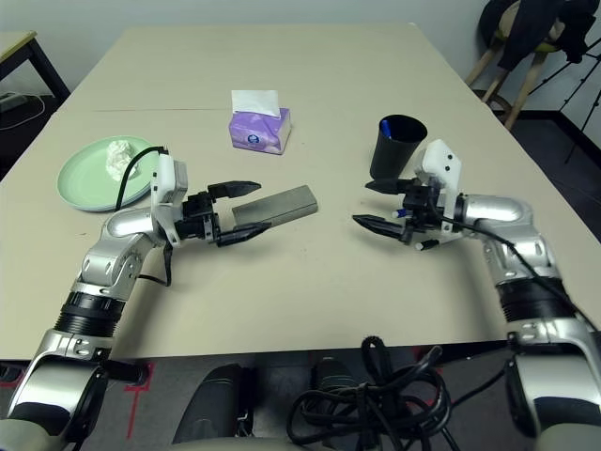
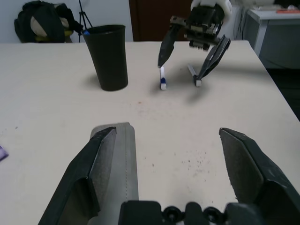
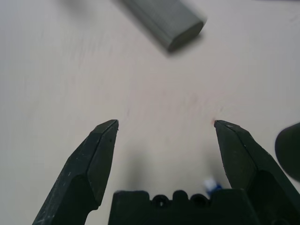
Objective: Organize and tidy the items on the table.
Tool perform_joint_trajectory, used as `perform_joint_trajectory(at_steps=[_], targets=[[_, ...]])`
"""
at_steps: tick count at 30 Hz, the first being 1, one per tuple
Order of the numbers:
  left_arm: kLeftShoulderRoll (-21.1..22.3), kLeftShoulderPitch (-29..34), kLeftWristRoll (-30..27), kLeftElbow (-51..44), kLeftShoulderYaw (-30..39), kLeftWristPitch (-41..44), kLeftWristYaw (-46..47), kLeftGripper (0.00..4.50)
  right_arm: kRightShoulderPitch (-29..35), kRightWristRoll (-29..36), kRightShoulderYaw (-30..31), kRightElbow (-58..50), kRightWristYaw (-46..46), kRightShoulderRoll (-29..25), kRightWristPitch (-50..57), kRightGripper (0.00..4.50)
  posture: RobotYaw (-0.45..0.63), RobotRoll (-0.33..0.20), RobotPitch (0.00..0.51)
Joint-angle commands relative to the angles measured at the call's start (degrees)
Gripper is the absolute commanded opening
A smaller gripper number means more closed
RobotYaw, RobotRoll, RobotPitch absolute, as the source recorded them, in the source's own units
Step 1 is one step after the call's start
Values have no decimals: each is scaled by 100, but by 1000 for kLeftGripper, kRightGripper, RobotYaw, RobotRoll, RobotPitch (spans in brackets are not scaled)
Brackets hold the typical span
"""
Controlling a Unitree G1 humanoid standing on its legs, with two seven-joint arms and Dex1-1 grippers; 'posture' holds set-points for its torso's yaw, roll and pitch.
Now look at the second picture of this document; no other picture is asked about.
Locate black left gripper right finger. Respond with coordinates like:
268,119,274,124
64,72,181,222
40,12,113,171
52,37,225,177
219,127,300,225

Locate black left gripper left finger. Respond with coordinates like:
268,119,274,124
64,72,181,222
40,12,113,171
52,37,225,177
36,127,117,225

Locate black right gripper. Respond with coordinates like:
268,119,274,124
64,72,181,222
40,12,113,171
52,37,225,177
157,5,232,82

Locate white pen blue band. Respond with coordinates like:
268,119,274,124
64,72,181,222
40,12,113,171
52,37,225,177
159,66,167,90

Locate white pen black band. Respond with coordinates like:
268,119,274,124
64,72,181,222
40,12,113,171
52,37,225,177
187,63,203,87

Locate brown door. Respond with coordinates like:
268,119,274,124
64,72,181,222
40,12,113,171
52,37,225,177
128,0,195,42

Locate black cup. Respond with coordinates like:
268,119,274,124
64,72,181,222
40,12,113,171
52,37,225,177
82,24,129,92

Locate purple tissue pack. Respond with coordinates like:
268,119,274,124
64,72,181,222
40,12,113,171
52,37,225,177
0,145,9,160

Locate black tripod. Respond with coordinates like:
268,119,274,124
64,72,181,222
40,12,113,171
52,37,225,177
78,0,94,43

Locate wooden stool yellow seat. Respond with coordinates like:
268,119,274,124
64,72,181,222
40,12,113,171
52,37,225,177
35,29,73,43

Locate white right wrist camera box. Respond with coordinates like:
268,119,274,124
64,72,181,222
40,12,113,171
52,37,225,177
191,0,233,21

